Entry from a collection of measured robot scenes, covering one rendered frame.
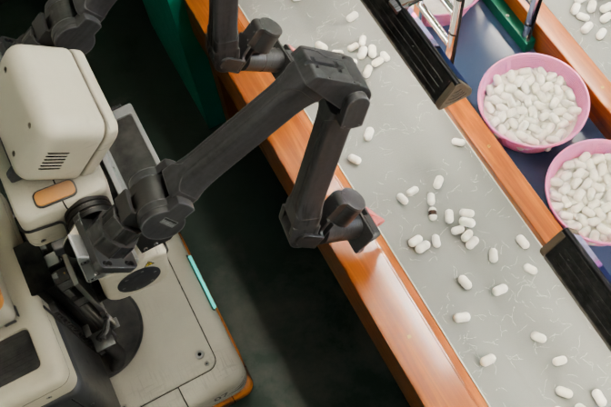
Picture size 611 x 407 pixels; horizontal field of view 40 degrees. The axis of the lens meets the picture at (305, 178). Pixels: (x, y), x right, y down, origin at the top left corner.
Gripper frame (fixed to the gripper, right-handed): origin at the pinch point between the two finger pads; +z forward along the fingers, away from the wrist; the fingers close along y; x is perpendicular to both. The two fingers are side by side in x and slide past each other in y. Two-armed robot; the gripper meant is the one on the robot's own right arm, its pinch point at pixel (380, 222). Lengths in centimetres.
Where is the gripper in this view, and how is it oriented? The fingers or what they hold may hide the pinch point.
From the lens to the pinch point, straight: 181.4
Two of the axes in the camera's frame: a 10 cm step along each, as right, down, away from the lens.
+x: -5.5, 6.1, 5.7
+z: 6.9, -0.5, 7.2
